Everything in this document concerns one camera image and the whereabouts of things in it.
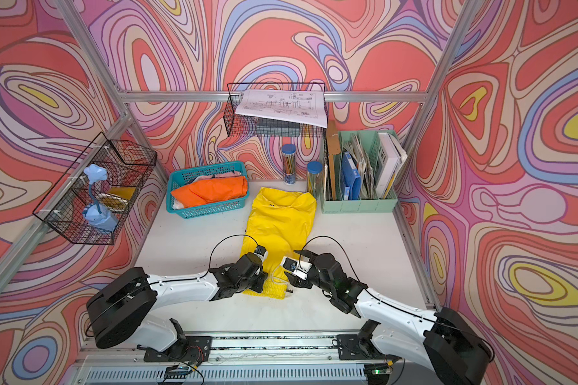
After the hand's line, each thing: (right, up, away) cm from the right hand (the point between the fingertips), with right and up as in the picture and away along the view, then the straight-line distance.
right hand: (295, 263), depth 81 cm
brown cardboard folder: (+14, +41, +5) cm, 44 cm away
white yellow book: (+38, +40, +13) cm, 57 cm away
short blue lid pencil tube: (+9, +32, +20) cm, 38 cm away
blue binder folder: (+23, +30, +14) cm, 41 cm away
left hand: (-10, -7, +6) cm, 13 cm away
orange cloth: (-39, +26, +19) cm, 51 cm away
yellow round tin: (-55, +21, -9) cm, 59 cm away
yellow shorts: (-6, +13, +21) cm, 25 cm away
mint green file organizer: (+26, +33, +14) cm, 45 cm away
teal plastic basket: (-55, +34, +31) cm, 71 cm away
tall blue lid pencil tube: (-2, +39, +30) cm, 49 cm away
